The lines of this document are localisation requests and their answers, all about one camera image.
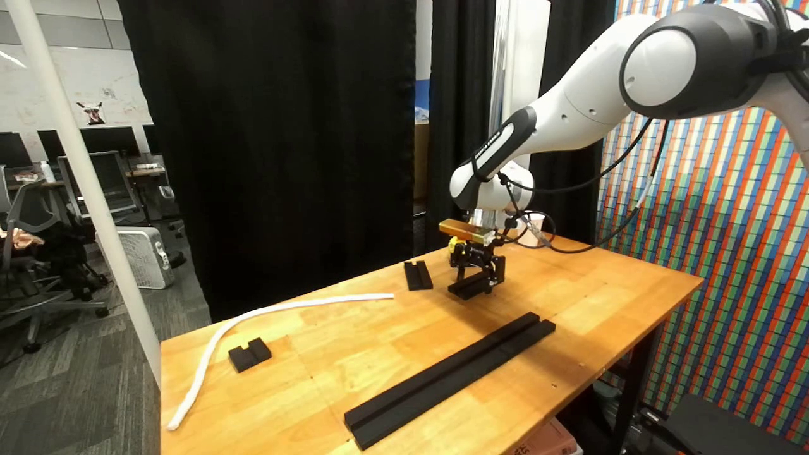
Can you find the short black grooved track piece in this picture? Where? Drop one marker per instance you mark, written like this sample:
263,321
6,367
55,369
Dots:
417,275

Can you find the black padded stool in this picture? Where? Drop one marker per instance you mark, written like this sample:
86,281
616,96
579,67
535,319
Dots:
723,424

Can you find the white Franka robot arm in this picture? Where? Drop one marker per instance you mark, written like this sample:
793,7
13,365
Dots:
590,91

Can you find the white paper cup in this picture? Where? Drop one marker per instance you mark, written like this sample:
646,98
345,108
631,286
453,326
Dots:
537,231

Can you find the black metal table frame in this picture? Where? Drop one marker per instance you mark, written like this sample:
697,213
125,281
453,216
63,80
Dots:
632,394

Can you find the black office chair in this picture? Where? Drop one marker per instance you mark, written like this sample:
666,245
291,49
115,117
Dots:
41,278

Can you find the narrow black curtain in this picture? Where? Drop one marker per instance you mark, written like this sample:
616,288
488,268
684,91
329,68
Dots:
459,84

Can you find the black curtain beside colourful wall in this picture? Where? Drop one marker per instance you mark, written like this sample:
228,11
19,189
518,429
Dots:
577,26

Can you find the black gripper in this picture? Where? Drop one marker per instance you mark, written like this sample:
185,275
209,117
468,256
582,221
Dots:
478,252

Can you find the wide black curtain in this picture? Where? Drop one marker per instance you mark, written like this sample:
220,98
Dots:
278,127

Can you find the pink printed cardboard box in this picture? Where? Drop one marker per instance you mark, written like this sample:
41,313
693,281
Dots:
546,441

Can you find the white computer tower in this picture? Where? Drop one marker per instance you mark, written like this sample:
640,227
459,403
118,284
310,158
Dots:
144,256

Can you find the black desk equipment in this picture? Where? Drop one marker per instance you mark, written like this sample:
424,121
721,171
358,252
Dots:
161,203

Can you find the white slanted pole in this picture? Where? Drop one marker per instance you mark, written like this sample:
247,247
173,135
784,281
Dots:
79,168

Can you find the small wall picture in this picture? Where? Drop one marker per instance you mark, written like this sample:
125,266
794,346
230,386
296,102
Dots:
91,113

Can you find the small black notched block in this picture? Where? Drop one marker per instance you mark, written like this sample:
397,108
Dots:
252,356

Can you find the white foam tube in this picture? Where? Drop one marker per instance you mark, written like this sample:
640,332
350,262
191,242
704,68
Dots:
338,298

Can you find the black computer monitor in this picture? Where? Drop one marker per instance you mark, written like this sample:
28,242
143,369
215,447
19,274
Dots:
104,179

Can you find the brown cardboard box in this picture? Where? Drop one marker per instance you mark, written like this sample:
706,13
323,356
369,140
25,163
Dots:
420,165

